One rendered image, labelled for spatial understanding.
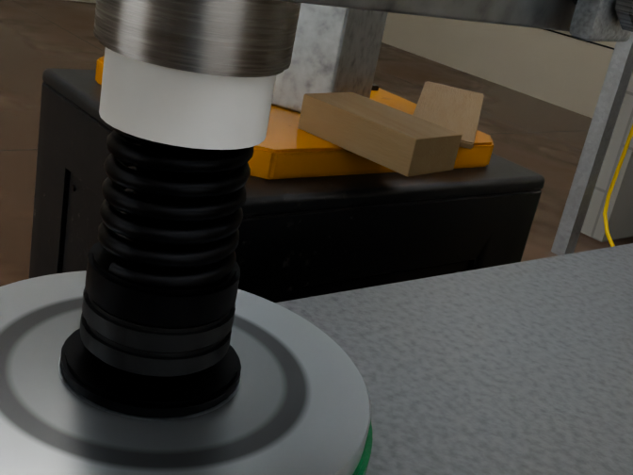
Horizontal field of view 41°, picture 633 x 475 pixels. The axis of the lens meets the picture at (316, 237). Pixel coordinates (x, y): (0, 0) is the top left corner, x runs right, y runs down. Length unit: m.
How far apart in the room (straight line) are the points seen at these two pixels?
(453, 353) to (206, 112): 0.33
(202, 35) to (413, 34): 7.21
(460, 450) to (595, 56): 5.96
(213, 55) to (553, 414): 0.35
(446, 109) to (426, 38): 6.05
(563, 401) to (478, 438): 0.09
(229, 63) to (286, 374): 0.17
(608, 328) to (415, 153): 0.42
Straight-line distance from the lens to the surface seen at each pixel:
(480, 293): 0.72
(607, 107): 3.24
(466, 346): 0.63
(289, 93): 1.28
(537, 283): 0.78
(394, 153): 1.08
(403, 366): 0.58
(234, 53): 0.32
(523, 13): 0.43
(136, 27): 0.33
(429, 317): 0.66
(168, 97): 0.33
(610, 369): 0.67
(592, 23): 0.45
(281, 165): 1.09
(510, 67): 6.83
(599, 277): 0.84
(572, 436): 0.56
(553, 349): 0.67
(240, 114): 0.34
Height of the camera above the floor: 1.08
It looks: 21 degrees down
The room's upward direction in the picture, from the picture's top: 11 degrees clockwise
